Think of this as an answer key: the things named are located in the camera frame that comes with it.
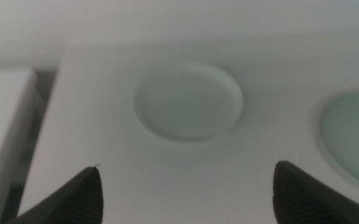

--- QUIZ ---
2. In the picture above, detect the pale green shallow bowl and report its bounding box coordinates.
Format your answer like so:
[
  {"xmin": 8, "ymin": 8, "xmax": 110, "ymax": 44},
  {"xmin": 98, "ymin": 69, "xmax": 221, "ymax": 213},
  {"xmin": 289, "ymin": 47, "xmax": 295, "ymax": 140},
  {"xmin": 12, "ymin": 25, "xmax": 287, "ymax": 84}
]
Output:
[{"xmin": 317, "ymin": 90, "xmax": 359, "ymax": 191}]

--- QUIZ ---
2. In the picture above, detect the white shallow bowl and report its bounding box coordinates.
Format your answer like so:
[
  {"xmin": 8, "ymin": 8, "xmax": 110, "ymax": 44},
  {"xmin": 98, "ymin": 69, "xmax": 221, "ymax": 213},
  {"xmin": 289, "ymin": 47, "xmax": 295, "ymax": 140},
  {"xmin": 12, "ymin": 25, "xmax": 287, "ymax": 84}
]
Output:
[{"xmin": 133, "ymin": 60, "xmax": 245, "ymax": 142}]

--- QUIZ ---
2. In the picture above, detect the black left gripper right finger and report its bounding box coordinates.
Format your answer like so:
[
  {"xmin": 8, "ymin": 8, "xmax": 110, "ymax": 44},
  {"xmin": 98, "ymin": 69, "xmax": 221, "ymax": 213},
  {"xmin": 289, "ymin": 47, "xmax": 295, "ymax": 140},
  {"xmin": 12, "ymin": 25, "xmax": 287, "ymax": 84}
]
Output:
[{"xmin": 272, "ymin": 160, "xmax": 359, "ymax": 224}]

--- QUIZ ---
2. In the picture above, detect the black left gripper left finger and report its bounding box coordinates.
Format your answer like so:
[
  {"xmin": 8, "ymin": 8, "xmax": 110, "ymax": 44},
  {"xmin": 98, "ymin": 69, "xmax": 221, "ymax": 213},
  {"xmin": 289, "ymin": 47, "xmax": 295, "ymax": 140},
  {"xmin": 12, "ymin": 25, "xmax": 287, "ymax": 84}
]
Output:
[{"xmin": 6, "ymin": 164, "xmax": 105, "ymax": 224}]

